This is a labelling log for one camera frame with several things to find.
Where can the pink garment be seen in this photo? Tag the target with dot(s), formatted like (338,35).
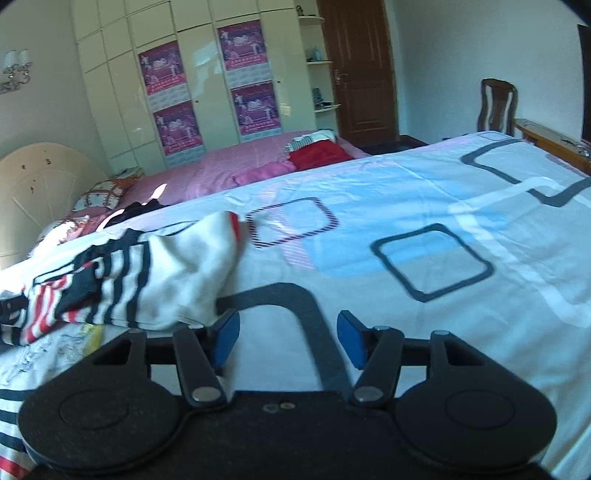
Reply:
(263,173)

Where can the purple wall poster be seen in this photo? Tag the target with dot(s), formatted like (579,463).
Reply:
(242,46)
(164,69)
(178,131)
(256,108)

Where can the pink floral pillow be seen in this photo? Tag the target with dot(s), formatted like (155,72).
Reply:
(69,228)

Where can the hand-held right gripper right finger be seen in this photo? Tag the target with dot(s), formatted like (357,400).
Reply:
(348,339)

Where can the navy red striped garment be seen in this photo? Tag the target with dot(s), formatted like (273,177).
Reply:
(9,415)

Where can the wooden bed footboard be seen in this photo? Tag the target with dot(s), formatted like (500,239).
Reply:
(549,143)

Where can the black white striped cloth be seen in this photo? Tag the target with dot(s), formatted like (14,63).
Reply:
(307,138)

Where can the red navy white striped sweater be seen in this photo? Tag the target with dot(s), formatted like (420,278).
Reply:
(184,272)

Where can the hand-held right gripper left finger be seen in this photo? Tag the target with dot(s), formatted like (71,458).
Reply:
(227,336)

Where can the brown wooden door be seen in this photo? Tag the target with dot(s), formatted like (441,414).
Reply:
(364,69)

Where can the cream wardrobe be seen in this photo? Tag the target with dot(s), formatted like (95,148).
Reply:
(120,92)

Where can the pink bed sheet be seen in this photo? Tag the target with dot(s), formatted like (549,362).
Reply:
(207,170)

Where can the dark flat screen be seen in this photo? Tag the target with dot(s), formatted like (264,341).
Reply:
(585,83)

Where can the cream bed headboard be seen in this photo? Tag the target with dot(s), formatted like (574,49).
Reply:
(41,184)

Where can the white blue patterned bed sheet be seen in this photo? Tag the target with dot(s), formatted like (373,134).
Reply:
(415,207)

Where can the cream corner shelf unit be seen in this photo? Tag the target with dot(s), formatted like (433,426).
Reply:
(318,62)

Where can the dark wooden chair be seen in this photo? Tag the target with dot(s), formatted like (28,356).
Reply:
(496,106)

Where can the heart patterned pillow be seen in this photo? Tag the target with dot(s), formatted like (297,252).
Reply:
(106,194)

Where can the glass wall lamp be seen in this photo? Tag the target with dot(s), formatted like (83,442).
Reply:
(16,69)

